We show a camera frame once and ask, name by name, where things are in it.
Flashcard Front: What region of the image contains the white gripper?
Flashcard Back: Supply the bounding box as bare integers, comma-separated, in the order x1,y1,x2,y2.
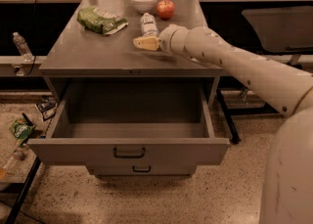
133,24,190,54

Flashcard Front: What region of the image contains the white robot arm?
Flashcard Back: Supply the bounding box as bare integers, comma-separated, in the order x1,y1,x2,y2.
133,24,313,224

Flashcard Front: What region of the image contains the grey metal drawer cabinet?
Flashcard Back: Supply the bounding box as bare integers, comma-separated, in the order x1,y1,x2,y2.
39,0,221,108

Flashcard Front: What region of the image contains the open grey top drawer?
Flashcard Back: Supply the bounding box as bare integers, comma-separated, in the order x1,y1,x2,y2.
29,82,229,169

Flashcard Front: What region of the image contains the upright clear bottle at left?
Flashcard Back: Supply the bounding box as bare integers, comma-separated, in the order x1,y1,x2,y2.
13,32,33,63

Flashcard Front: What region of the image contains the grey lower drawer front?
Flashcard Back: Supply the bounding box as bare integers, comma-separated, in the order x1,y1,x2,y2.
87,164,197,177

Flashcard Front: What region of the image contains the clear bottle on floor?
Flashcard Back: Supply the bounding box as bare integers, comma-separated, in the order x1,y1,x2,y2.
0,147,27,180

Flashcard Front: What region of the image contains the red apple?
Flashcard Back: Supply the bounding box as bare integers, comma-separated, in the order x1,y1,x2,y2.
156,0,174,20

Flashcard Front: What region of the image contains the white ceramic bowl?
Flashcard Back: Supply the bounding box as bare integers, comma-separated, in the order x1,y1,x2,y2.
130,0,157,14

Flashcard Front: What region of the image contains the green chip bag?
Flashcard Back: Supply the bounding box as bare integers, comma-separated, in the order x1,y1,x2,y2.
76,6,128,35

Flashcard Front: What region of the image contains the dark snack packet on floor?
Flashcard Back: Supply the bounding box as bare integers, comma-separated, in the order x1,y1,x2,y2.
36,96,57,121

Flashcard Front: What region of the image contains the black table leg right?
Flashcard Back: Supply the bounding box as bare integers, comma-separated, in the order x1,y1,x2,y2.
216,89,241,145

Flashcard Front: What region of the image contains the black table leg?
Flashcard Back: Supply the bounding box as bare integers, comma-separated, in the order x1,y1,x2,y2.
216,89,241,145
5,157,41,224

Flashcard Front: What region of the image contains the grey chair seat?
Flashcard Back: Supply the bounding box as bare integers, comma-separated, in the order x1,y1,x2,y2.
242,6,313,53

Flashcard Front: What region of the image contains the green snack packet on floor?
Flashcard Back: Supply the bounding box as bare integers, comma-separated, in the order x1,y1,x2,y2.
10,117,35,146

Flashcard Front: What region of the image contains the black table leg left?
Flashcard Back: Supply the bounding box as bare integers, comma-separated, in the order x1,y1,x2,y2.
5,157,41,224

